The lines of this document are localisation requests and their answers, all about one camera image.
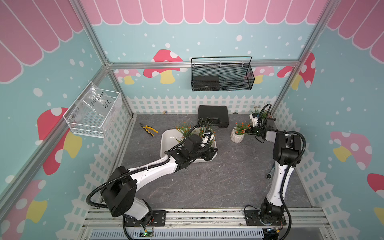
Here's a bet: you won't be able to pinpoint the grass pot corner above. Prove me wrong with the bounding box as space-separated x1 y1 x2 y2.
251 103 272 120

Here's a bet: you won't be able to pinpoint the black box in basket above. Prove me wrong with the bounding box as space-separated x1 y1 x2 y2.
192 76 220 92

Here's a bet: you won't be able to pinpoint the yellow handled pliers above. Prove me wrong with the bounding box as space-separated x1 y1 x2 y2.
140 123 159 137

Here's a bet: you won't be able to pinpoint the orange flower pot front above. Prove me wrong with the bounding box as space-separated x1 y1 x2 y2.
177 122 192 139

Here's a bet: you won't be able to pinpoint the green tool on table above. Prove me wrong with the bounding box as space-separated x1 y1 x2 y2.
266 168 275 180

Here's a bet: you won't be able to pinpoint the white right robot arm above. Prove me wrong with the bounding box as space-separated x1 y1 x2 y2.
244 104 307 240

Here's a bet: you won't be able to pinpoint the white plastic storage box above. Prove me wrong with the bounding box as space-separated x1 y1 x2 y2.
160 128 217 163

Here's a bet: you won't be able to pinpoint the black wire mesh basket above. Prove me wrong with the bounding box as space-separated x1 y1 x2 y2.
191 56 255 92

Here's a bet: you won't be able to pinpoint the clear acrylic wall bin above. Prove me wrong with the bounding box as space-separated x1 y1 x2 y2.
63 82 123 139

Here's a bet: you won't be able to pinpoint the black plastic tool case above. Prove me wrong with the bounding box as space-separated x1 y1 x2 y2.
198 105 229 128

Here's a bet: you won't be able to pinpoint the red flower pot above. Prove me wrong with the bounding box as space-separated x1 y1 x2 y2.
230 123 251 143

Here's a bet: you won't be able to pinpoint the pink flower pot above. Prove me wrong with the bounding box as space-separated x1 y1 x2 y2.
199 123 215 147

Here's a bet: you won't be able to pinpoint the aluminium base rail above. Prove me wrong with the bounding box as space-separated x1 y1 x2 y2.
78 207 337 240

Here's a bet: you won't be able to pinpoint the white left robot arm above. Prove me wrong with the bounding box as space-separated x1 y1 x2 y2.
86 123 218 227

